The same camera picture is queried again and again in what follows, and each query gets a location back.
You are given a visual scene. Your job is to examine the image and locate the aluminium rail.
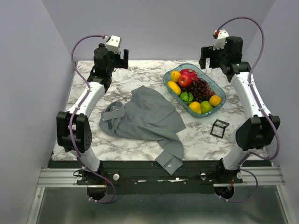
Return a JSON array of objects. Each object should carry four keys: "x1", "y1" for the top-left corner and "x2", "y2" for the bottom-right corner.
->
[{"x1": 37, "y1": 167, "x2": 285, "y2": 188}]

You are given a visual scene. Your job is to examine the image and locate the dark purple grapes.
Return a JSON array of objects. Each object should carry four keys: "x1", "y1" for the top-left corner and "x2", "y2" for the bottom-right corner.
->
[{"x1": 181, "y1": 78, "x2": 215, "y2": 103}]

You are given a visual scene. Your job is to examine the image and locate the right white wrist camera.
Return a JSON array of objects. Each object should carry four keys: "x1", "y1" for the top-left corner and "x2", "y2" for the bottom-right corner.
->
[{"x1": 213, "y1": 29, "x2": 229, "y2": 50}]

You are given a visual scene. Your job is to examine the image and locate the pink dragon fruit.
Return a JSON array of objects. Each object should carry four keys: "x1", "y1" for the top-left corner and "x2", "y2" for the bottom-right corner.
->
[{"x1": 180, "y1": 69, "x2": 198, "y2": 81}]

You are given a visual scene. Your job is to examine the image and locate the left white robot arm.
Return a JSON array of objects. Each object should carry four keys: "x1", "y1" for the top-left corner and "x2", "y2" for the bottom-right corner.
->
[{"x1": 56, "y1": 37, "x2": 128, "y2": 184}]

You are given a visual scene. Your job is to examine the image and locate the clear teal fruit tub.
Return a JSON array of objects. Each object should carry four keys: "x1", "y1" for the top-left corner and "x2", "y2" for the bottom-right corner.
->
[{"x1": 163, "y1": 63, "x2": 226, "y2": 118}]

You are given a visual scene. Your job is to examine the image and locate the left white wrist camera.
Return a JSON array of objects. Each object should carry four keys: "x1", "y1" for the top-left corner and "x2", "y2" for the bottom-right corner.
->
[{"x1": 104, "y1": 35, "x2": 121, "y2": 54}]

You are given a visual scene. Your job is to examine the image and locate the grey button shirt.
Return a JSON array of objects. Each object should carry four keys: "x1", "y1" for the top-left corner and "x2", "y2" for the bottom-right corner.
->
[{"x1": 99, "y1": 86, "x2": 186, "y2": 175}]

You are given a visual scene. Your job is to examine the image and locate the yellow mango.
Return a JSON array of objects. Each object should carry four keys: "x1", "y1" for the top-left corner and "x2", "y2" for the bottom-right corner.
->
[{"x1": 167, "y1": 81, "x2": 181, "y2": 96}]

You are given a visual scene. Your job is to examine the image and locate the green striped melon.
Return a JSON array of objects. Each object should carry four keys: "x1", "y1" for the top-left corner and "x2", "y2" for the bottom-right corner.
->
[{"x1": 180, "y1": 92, "x2": 193, "y2": 105}]

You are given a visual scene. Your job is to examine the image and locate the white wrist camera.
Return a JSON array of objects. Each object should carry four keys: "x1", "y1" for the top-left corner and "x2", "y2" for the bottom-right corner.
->
[
  {"x1": 104, "y1": 35, "x2": 121, "y2": 54},
  {"x1": 213, "y1": 29, "x2": 229, "y2": 50}
]

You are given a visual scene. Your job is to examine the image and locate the yellow pear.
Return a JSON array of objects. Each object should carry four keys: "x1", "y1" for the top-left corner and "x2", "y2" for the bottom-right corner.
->
[{"x1": 189, "y1": 101, "x2": 202, "y2": 114}]

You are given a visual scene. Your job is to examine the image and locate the red apple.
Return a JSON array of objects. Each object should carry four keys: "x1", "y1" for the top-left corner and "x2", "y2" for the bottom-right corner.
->
[{"x1": 178, "y1": 74, "x2": 192, "y2": 87}]

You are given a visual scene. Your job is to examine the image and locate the right black square frame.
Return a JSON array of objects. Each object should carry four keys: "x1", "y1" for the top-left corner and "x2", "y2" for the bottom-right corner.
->
[{"x1": 210, "y1": 119, "x2": 229, "y2": 139}]

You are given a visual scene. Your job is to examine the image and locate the orange at tub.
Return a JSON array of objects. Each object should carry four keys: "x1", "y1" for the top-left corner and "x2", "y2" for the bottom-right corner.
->
[
  {"x1": 209, "y1": 95, "x2": 222, "y2": 107},
  {"x1": 171, "y1": 70, "x2": 181, "y2": 82}
]

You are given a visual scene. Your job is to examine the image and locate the orange at tub front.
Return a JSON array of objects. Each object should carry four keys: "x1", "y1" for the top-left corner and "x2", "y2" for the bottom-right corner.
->
[{"x1": 209, "y1": 95, "x2": 222, "y2": 107}]

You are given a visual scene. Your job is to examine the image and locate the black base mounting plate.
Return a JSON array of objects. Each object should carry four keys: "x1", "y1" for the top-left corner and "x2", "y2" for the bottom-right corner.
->
[{"x1": 50, "y1": 161, "x2": 272, "y2": 199}]

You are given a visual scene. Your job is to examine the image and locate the orange at tub back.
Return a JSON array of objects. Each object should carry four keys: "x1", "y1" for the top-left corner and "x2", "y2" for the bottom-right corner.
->
[{"x1": 171, "y1": 70, "x2": 181, "y2": 82}]

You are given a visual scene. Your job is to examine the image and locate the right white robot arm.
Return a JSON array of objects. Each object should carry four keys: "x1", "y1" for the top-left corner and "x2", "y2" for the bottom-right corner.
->
[{"x1": 199, "y1": 31, "x2": 280, "y2": 183}]

